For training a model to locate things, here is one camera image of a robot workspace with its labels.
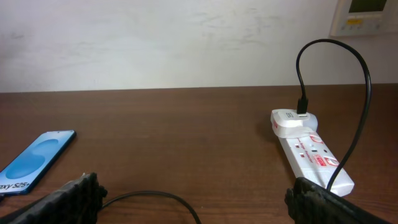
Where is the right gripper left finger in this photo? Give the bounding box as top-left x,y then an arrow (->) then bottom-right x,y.
1,173 -> 108,224

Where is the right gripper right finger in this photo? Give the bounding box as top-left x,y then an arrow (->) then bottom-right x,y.
284,177 -> 389,224

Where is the blue Samsung Galaxy smartphone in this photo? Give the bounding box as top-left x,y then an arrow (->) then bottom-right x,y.
1,130 -> 76,196

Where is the black USB charging cable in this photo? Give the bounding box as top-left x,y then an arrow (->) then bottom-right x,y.
101,38 -> 373,224

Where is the white USB charger adapter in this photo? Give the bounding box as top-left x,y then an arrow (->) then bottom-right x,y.
271,109 -> 318,139

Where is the white power strip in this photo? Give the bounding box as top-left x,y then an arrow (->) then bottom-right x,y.
278,132 -> 339,188

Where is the wall thermostat panel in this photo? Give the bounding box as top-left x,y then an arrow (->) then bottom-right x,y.
330,0 -> 397,37

